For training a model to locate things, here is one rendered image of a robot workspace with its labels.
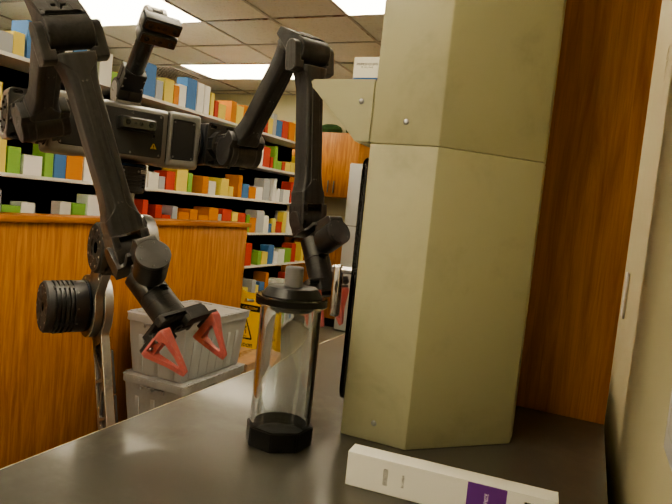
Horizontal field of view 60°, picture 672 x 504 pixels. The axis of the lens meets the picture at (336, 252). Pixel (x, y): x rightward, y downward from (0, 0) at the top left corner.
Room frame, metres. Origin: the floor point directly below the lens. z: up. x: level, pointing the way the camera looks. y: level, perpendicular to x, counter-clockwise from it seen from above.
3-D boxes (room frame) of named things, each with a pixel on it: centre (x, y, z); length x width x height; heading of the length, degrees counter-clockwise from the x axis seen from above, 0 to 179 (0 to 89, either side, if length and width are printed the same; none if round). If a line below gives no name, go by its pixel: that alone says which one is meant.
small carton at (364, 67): (1.07, -0.03, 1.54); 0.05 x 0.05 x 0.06; 68
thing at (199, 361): (3.27, 0.77, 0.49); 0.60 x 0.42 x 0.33; 157
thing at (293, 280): (0.88, 0.06, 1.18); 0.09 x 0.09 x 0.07
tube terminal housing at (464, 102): (1.03, -0.21, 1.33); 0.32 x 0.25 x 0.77; 157
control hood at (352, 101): (1.10, -0.05, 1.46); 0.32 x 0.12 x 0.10; 157
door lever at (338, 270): (1.00, -0.02, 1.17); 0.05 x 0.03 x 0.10; 66
